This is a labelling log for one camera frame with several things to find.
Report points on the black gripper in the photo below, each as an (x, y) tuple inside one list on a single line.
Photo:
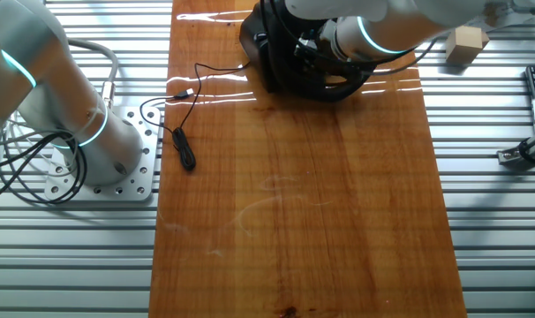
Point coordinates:
[(320, 44)]

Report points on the black racing steering wheel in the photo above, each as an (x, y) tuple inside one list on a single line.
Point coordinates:
[(320, 90)]

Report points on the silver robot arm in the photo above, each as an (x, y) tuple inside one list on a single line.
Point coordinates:
[(382, 35)]

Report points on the black wheel base housing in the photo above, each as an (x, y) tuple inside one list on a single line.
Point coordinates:
[(252, 40)]

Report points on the wooden cube block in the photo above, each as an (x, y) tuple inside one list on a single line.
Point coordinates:
[(466, 46)]

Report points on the long wooden board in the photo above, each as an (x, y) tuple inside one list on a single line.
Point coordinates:
[(294, 199)]

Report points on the silver robot mounting plate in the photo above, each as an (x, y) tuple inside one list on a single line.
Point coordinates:
[(148, 146)]

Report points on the small silver camera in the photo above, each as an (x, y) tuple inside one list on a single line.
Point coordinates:
[(534, 150)]

